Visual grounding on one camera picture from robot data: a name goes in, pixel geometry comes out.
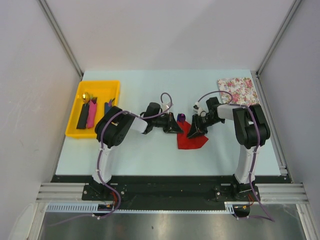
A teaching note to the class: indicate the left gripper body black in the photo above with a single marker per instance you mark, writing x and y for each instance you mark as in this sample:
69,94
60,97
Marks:
163,122

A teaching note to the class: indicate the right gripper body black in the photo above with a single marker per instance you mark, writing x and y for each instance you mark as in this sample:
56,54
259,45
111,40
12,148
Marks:
203,122

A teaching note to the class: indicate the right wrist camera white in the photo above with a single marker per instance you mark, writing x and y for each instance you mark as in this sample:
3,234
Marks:
199,110

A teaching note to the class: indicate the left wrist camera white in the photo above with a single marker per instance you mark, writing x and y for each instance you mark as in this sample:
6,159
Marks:
165,107

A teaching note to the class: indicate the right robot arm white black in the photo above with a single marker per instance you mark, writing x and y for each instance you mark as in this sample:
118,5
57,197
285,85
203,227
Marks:
251,132

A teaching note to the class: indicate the floral placemat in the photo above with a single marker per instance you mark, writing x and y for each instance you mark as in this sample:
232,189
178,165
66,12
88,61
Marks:
242,90

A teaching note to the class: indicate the navy napkin roll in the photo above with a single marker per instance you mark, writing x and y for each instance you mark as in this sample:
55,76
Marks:
108,105

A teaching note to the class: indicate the red paper napkin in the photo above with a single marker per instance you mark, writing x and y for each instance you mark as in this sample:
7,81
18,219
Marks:
184,143

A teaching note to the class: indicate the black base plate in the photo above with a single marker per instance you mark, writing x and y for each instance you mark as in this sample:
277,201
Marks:
143,204

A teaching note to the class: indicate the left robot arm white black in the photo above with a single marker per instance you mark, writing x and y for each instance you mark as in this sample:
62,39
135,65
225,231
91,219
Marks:
112,129

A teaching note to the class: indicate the purple plastic spoon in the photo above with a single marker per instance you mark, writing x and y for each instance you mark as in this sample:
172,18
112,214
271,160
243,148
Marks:
183,118

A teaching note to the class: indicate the gold spoon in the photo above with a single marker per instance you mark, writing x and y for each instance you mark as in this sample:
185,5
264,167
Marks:
86,97

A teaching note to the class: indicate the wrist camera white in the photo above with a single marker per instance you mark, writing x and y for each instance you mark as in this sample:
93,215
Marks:
165,107
199,110

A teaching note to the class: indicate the pink napkin roll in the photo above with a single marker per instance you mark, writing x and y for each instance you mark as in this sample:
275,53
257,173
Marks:
91,114

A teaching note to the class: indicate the black napkin roll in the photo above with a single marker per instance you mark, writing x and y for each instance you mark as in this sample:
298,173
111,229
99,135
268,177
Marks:
82,120

